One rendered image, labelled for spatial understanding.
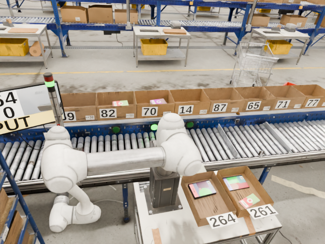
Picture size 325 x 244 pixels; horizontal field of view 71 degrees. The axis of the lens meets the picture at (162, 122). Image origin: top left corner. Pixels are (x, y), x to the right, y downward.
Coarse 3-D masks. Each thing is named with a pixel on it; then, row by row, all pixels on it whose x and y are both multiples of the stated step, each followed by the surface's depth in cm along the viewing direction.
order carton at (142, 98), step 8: (136, 96) 255; (144, 96) 257; (152, 96) 259; (160, 96) 261; (168, 96) 260; (136, 104) 230; (144, 104) 260; (152, 104) 231; (160, 104) 232; (168, 104) 234; (136, 112) 236; (160, 112) 238
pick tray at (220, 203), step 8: (184, 176) 184; (192, 176) 187; (200, 176) 190; (208, 176) 193; (216, 176) 186; (184, 184) 179; (216, 184) 187; (184, 192) 181; (224, 192) 176; (192, 200) 176; (200, 200) 177; (208, 200) 177; (216, 200) 178; (224, 200) 177; (192, 208) 167; (200, 208) 171; (208, 208) 172; (216, 208) 172; (224, 208) 173; (232, 208) 167; (200, 216) 166; (208, 216) 166; (200, 224) 159; (208, 224) 162
